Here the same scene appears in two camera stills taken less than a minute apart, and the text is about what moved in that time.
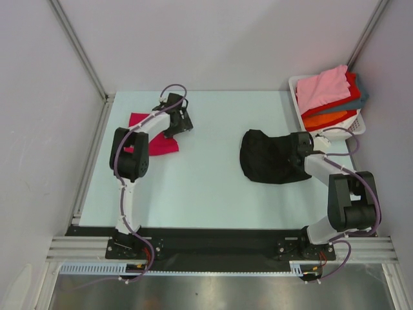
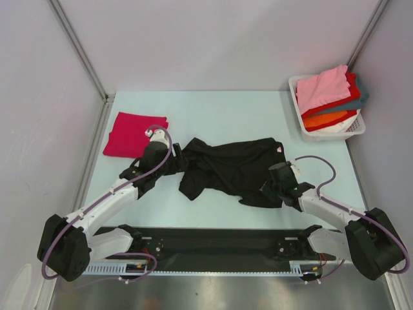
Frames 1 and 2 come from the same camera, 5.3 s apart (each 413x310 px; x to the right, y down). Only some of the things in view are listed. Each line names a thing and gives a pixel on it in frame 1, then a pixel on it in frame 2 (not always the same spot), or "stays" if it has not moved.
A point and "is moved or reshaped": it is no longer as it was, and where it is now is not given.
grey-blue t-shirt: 363,97 stays
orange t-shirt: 316,120 stays
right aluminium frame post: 375,15 stays
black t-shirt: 273,159 is moved or reshaped
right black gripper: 293,155 to 269,186
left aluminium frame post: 79,48 stays
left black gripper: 184,124 to 179,161
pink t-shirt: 328,86 stays
